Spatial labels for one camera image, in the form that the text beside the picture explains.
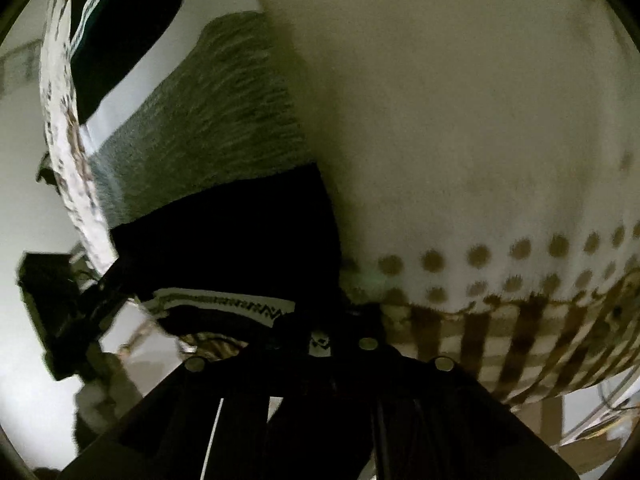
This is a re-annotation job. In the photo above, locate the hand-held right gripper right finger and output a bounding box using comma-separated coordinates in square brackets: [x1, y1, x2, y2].
[320, 310, 577, 480]

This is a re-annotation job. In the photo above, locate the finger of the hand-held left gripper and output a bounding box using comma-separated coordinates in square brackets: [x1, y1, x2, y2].
[82, 262, 166, 333]

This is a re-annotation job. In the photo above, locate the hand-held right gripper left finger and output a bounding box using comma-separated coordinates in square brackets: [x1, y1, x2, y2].
[59, 317, 323, 480]

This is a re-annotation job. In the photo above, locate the striped black grey white sweater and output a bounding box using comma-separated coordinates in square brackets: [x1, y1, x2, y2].
[70, 0, 351, 356]

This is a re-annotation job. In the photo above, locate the floral bedspread with checked border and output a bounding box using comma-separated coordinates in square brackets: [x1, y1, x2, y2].
[39, 0, 640, 406]

